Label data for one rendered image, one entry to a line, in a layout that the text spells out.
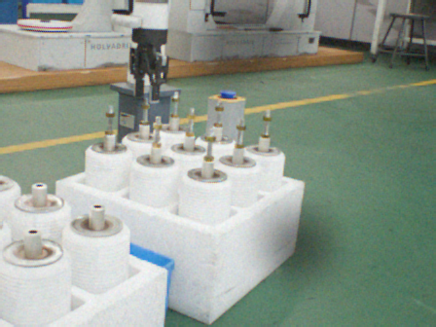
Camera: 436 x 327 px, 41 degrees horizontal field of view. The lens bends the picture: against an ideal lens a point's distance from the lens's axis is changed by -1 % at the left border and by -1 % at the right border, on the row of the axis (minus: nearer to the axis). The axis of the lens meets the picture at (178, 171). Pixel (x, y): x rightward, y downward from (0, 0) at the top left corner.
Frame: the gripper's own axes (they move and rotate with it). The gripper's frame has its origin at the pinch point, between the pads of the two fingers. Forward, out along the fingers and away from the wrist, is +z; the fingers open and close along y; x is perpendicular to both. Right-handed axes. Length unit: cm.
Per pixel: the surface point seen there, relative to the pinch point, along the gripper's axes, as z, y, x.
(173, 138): 11.0, 0.9, -8.3
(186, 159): 10.7, -14.4, -2.2
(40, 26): 5, 202, -43
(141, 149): 11.3, -3.7, 2.4
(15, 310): 16, -48, 43
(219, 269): 24.1, -35.9, 2.9
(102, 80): 33, 187, -74
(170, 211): 17.5, -23.4, 6.2
